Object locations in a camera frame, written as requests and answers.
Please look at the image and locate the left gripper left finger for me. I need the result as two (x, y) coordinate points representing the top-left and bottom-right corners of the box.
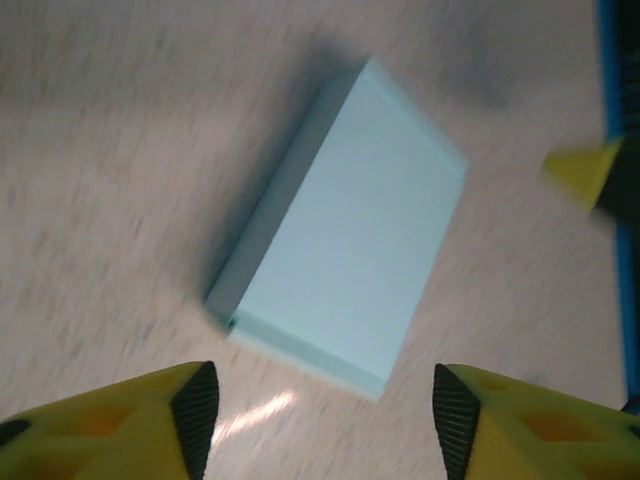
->
(0, 359), (221, 480)

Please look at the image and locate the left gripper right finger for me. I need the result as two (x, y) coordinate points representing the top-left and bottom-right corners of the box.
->
(432, 362), (640, 480)

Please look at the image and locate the light blue paper box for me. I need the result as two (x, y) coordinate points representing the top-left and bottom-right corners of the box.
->
(203, 55), (470, 401)

